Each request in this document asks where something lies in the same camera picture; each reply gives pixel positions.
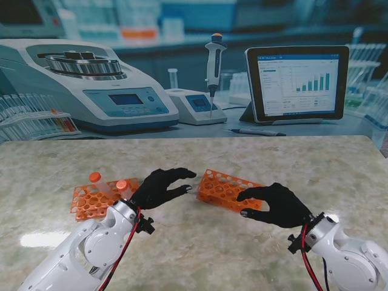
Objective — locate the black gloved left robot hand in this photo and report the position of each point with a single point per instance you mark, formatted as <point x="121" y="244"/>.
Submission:
<point x="154" y="191"/>

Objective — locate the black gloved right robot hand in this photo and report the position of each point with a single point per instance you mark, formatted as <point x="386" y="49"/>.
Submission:
<point x="279" y="206"/>

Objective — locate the clear plastic test tube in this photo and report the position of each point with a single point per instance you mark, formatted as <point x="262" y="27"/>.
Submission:
<point x="125" y="189"/>
<point x="101" y="185"/>

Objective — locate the orange tube cap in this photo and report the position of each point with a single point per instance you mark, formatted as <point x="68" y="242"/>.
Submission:
<point x="122" y="184"/>
<point x="95" y="177"/>

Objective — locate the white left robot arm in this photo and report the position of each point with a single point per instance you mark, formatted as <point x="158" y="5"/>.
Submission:
<point x="85" y="245"/>

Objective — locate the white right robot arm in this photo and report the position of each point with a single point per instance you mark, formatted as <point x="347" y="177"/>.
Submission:
<point x="345" y="254"/>

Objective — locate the empty orange test tube rack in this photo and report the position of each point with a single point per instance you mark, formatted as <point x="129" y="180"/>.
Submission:
<point x="88" y="200"/>

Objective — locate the printed laboratory backdrop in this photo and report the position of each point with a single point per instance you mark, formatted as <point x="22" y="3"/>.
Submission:
<point x="182" y="60"/>

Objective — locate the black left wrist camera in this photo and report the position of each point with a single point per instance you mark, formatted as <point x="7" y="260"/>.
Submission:
<point x="145" y="225"/>

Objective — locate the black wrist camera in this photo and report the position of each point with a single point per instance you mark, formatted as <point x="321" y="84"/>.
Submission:
<point x="145" y="225"/>
<point x="295" y="243"/>

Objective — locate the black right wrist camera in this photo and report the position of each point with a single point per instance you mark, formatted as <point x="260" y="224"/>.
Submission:
<point x="295" y="243"/>

